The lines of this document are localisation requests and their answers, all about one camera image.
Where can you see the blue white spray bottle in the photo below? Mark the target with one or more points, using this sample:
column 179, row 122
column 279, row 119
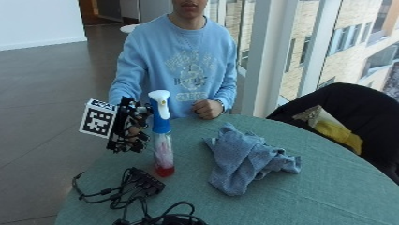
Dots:
column 159, row 125

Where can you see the white marker cube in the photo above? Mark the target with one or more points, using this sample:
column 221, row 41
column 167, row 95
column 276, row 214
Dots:
column 98, row 118

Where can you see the the person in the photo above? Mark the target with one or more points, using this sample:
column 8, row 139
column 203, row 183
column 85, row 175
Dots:
column 182, row 62

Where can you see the blue grey cloth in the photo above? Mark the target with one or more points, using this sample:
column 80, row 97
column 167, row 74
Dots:
column 245, row 159

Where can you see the green tablecloth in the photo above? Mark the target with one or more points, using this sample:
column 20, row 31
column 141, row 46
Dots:
column 249, row 187

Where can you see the white round table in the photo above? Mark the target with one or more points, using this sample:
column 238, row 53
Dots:
column 129, row 28

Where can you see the yellow bag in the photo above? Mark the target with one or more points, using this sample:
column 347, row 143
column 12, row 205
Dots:
column 332, row 126

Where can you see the black chair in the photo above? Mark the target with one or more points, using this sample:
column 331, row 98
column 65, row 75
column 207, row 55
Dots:
column 356, row 122

